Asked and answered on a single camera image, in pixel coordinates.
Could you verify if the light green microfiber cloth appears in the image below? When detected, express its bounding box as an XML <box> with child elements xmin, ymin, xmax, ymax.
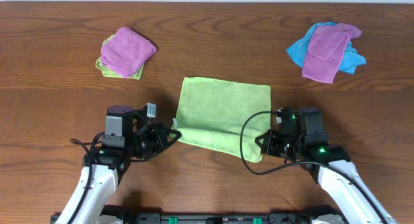
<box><xmin>173</xmin><ymin>77</ymin><xmax>272</xmax><ymax>163</ymax></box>

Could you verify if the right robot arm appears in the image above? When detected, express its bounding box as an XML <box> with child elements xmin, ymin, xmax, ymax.
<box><xmin>255</xmin><ymin>107</ymin><xmax>397</xmax><ymax>223</ymax></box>

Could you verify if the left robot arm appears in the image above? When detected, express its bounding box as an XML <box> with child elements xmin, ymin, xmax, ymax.
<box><xmin>52</xmin><ymin>103</ymin><xmax>182</xmax><ymax>224</ymax></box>

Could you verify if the folded green cloth underneath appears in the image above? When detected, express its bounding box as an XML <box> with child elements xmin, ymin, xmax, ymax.
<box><xmin>96</xmin><ymin>34</ymin><xmax>144</xmax><ymax>80</ymax></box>

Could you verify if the folded purple cloth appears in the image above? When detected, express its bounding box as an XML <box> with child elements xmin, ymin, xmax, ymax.
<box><xmin>100</xmin><ymin>27</ymin><xmax>157</xmax><ymax>78</ymax></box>

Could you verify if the crumpled purple cloth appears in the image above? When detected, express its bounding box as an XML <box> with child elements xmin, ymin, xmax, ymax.
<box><xmin>302</xmin><ymin>23</ymin><xmax>362</xmax><ymax>84</ymax></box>

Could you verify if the right black cable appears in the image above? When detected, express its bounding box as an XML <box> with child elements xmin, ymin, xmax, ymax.
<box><xmin>239</xmin><ymin>110</ymin><xmax>389</xmax><ymax>224</ymax></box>

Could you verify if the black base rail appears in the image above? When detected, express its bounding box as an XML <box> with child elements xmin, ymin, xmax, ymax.
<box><xmin>50</xmin><ymin>205</ymin><xmax>347</xmax><ymax>224</ymax></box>

